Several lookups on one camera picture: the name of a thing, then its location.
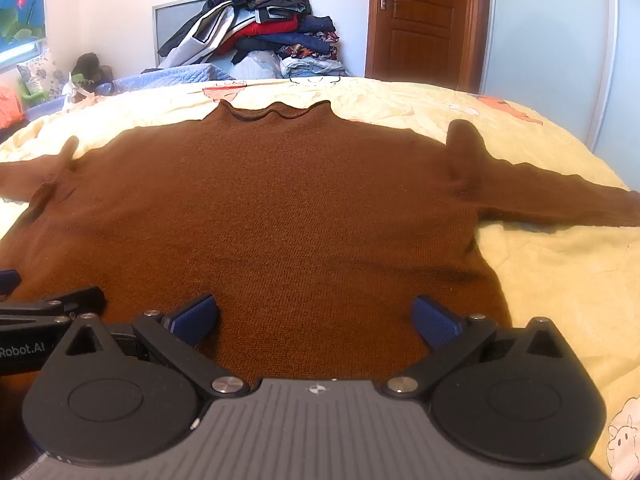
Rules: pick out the grey framed panel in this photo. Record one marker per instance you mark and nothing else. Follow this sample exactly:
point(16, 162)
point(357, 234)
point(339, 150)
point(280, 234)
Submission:
point(167, 25)

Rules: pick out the yellow printed blanket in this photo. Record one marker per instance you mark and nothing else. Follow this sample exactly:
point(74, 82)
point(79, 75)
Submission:
point(550, 285)

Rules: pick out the brown wooden door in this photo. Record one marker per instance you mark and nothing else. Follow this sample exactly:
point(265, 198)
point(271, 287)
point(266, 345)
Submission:
point(425, 45)

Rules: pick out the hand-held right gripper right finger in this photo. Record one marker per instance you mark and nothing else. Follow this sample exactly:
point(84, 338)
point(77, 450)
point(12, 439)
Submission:
point(435, 322)

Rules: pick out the lotus wall poster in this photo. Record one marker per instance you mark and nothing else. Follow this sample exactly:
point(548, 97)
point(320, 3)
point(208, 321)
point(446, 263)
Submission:
point(17, 10)

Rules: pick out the dark plush toy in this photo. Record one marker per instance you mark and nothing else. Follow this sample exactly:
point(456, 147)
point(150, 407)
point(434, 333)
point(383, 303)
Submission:
point(90, 66)

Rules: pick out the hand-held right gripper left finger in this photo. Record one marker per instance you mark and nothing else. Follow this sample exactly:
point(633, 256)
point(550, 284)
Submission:
point(195, 317)

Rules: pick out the white wardrobe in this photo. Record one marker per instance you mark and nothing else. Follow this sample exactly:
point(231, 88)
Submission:
point(545, 50)

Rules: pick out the green plastic chair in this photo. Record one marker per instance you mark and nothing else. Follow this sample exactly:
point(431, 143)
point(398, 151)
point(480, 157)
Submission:
point(35, 96)

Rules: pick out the blue quilted cover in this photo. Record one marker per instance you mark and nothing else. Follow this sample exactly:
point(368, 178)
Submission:
point(175, 76)

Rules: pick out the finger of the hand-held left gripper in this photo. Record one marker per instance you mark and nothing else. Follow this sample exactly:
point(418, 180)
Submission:
point(7, 280)
point(75, 302)

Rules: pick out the orange bag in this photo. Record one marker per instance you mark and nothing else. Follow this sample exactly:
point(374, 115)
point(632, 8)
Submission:
point(9, 107)

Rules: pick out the pile of mixed clothes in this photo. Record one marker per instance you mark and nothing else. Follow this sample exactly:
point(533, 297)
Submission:
point(260, 25)

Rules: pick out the brown knit sweater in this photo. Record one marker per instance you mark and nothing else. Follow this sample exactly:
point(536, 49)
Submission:
point(275, 210)

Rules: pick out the floral pillow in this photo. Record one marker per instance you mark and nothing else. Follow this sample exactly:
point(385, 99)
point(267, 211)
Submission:
point(42, 72)

